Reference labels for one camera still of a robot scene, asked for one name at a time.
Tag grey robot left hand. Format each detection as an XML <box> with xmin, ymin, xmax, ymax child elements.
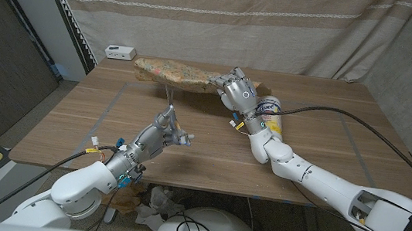
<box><xmin>102</xmin><ymin>98</ymin><xmax>198</xmax><ymax>196</ymax></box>

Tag perforated metal rail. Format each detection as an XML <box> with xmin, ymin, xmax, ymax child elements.
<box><xmin>24</xmin><ymin>0</ymin><xmax>106</xmax><ymax>76</ymax></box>

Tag crumpled white paper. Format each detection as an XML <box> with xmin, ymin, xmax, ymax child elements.
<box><xmin>133</xmin><ymin>183</ymin><xmax>187</xmax><ymax>231</ymax></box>

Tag floral patterned cloth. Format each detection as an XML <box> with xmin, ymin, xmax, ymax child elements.
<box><xmin>131</xmin><ymin>56</ymin><xmax>264</xmax><ymax>100</ymax></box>

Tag grey scissors with tan grips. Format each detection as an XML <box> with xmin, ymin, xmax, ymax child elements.
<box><xmin>159</xmin><ymin>83</ymin><xmax>187</xmax><ymax>137</ymax></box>

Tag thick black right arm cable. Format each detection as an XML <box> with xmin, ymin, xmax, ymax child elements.
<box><xmin>246</xmin><ymin>99</ymin><xmax>412</xmax><ymax>206</ymax></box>

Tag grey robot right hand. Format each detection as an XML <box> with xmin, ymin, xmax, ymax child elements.
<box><xmin>203</xmin><ymin>63</ymin><xmax>276</xmax><ymax>138</ymax></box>

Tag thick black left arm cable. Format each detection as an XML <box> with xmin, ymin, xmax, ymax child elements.
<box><xmin>0</xmin><ymin>133</ymin><xmax>120</xmax><ymax>231</ymax></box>

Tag beige striped curtain backdrop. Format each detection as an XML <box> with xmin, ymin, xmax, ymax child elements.
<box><xmin>36</xmin><ymin>0</ymin><xmax>412</xmax><ymax>90</ymax></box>

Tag white yellow wipes canister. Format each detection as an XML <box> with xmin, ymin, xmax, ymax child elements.
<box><xmin>253</xmin><ymin>93</ymin><xmax>288</xmax><ymax>141</ymax></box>

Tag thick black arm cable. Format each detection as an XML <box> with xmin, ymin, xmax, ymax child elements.
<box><xmin>246</xmin><ymin>99</ymin><xmax>412</xmax><ymax>206</ymax></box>
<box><xmin>0</xmin><ymin>133</ymin><xmax>120</xmax><ymax>231</ymax></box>

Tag white power strip box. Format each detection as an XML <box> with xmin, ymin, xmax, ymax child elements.
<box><xmin>104</xmin><ymin>43</ymin><xmax>138</xmax><ymax>63</ymax></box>

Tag crumpled brown paper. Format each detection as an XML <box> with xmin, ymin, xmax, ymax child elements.
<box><xmin>101</xmin><ymin>180</ymin><xmax>147</xmax><ymax>217</ymax></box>

